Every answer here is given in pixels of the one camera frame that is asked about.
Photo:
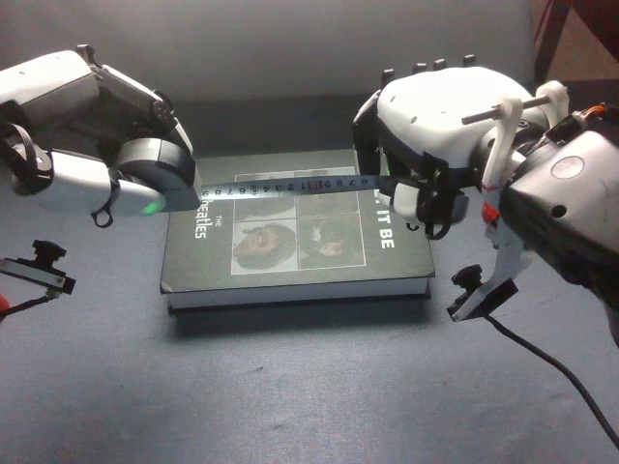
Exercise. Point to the dark brown wooden frame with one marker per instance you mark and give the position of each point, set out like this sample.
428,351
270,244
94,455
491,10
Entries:
549,43

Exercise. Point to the grey table cloth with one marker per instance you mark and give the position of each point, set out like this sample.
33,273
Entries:
290,386

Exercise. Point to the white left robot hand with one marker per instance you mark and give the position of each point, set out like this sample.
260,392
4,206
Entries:
48,87

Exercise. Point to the white backdrop board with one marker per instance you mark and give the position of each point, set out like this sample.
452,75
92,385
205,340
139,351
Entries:
290,38

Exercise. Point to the grey tape measure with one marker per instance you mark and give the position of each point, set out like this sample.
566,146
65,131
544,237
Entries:
290,187

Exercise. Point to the black Let It Be album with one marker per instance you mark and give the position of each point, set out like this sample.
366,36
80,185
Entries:
387,270

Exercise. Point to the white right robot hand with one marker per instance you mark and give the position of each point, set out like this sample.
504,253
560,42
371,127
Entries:
435,111

